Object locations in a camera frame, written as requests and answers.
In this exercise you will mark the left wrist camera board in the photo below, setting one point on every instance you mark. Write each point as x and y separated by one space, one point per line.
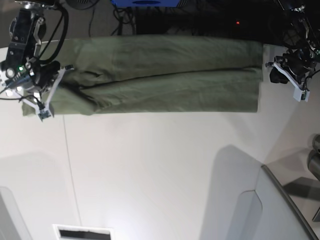
301 95

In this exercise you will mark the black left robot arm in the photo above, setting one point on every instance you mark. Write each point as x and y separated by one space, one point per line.
293 30

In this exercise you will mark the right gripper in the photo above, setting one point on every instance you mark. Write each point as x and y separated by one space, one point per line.
40 83

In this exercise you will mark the black round fan base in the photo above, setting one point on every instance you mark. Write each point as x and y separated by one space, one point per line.
81 4

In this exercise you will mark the green t-shirt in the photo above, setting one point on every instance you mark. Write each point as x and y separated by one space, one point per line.
159 74

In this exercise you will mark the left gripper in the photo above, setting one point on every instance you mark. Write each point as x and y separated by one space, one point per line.
296 67

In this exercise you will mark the grey metal cylinder stand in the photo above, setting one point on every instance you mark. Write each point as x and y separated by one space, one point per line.
313 161

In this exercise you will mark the blue box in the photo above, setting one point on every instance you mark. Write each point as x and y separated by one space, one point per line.
145 3

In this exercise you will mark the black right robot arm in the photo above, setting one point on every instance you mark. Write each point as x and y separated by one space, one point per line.
25 49

